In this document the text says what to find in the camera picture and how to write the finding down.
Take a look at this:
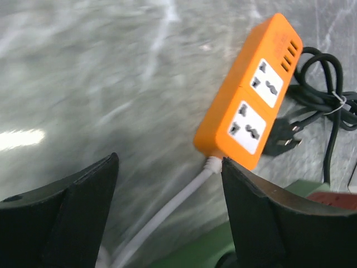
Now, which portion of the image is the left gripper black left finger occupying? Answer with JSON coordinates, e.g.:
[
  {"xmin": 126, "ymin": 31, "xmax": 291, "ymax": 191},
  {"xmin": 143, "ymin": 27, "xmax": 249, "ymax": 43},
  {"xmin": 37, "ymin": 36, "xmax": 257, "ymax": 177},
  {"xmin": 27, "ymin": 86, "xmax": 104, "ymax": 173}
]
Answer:
[{"xmin": 1, "ymin": 153, "xmax": 119, "ymax": 267}]

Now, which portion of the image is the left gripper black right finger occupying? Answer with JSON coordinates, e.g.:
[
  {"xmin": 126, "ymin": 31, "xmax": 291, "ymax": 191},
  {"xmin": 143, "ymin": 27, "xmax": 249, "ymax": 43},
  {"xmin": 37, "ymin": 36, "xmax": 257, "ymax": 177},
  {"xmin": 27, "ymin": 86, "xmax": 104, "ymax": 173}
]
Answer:
[{"xmin": 221, "ymin": 158, "xmax": 356, "ymax": 267}]

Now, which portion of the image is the green power strip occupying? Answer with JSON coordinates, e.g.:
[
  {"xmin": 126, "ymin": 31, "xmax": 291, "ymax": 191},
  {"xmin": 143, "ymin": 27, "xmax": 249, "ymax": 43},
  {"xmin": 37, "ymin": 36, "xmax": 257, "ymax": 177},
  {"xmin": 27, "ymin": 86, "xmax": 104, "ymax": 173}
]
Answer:
[{"xmin": 147, "ymin": 180, "xmax": 332, "ymax": 268}]

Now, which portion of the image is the red cube socket adapter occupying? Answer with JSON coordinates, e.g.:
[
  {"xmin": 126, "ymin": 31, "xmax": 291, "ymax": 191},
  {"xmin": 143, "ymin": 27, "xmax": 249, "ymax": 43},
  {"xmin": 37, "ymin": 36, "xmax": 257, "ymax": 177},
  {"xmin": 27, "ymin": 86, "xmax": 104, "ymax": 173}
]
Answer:
[{"xmin": 306, "ymin": 192, "xmax": 357, "ymax": 210}]

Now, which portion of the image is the orange power strip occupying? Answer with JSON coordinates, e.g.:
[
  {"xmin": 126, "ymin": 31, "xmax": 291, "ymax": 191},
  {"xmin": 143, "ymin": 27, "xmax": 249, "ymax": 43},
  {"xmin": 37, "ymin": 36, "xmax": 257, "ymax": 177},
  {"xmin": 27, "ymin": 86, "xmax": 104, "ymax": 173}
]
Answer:
[{"xmin": 193, "ymin": 13, "xmax": 303, "ymax": 170}]

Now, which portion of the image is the white power cable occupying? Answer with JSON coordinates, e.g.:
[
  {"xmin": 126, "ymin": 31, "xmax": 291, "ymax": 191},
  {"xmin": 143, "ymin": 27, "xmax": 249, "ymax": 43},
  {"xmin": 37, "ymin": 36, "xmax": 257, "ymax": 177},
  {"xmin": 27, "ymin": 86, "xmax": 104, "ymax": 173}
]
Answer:
[{"xmin": 96, "ymin": 156, "xmax": 224, "ymax": 268}]

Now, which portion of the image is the black power cable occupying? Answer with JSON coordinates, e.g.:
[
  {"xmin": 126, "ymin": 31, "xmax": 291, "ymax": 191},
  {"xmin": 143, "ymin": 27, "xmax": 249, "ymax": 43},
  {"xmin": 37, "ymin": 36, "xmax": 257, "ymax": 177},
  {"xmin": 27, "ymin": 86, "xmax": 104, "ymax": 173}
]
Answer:
[{"xmin": 287, "ymin": 46, "xmax": 357, "ymax": 185}]

